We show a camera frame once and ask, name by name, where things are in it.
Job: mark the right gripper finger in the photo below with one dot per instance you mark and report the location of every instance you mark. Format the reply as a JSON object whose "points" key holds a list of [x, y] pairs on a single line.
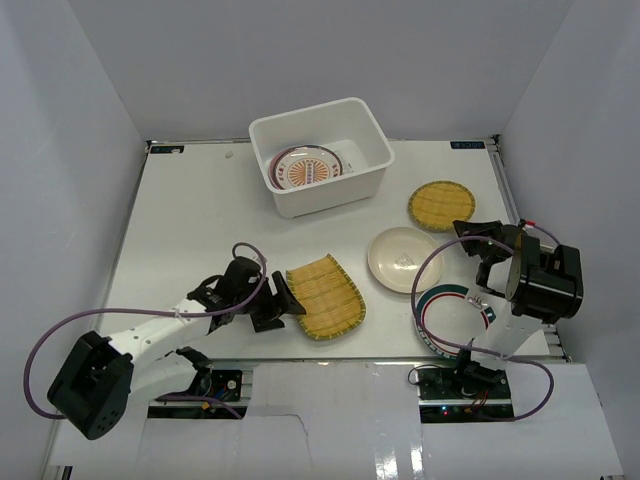
{"points": [[482, 277], [465, 229]]}

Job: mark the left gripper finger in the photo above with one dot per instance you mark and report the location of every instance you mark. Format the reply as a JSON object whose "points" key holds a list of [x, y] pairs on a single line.
{"points": [[263, 322], [284, 300]]}

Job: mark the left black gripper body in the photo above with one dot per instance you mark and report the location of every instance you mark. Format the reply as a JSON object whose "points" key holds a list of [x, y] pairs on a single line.
{"points": [[273, 304]]}

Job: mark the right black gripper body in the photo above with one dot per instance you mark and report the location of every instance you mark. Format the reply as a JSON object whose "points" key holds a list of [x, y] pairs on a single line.
{"points": [[480, 247]]}

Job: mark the fan-shaped bamboo woven tray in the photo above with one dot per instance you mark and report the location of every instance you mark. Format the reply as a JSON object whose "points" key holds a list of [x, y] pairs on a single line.
{"points": [[334, 305]]}

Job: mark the round bamboo woven plate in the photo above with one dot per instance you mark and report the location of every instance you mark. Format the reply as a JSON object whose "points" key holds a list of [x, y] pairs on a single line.
{"points": [[436, 205]]}

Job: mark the green red rimmed plate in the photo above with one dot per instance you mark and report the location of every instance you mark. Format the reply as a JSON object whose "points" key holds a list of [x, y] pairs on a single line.
{"points": [[452, 312]]}

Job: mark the cream white plate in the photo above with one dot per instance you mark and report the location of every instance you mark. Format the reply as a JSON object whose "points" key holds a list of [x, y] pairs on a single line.
{"points": [[395, 255]]}

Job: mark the orange sunburst pattern plate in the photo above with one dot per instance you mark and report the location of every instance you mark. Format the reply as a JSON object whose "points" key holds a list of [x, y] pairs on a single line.
{"points": [[306, 165]]}

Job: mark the pink plastic plate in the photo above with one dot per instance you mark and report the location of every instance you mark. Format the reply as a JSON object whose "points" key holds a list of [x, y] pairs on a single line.
{"points": [[273, 168]]}

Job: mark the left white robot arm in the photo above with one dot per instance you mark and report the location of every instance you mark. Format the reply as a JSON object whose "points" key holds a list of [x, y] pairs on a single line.
{"points": [[102, 374]]}

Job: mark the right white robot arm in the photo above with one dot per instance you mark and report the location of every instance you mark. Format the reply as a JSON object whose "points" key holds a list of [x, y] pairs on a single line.
{"points": [[539, 278]]}

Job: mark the white plastic bin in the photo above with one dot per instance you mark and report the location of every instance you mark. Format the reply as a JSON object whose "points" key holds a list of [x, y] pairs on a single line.
{"points": [[348, 128]]}

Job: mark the right blue table label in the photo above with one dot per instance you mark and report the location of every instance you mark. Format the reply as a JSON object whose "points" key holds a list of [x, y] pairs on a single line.
{"points": [[467, 145]]}

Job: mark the blue table label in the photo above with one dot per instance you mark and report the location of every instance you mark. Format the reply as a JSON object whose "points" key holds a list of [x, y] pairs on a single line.
{"points": [[467, 145], [166, 149]]}

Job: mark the left blue table label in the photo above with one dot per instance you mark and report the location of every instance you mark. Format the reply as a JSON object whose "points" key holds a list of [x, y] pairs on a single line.
{"points": [[166, 149]]}

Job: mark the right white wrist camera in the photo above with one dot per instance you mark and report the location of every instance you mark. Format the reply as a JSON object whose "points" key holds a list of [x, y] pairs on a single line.
{"points": [[527, 225]]}

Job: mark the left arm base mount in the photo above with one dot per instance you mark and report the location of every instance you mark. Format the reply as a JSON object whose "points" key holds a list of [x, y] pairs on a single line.
{"points": [[215, 389]]}

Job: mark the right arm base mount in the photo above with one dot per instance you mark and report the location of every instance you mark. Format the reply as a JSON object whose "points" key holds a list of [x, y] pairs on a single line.
{"points": [[441, 400]]}

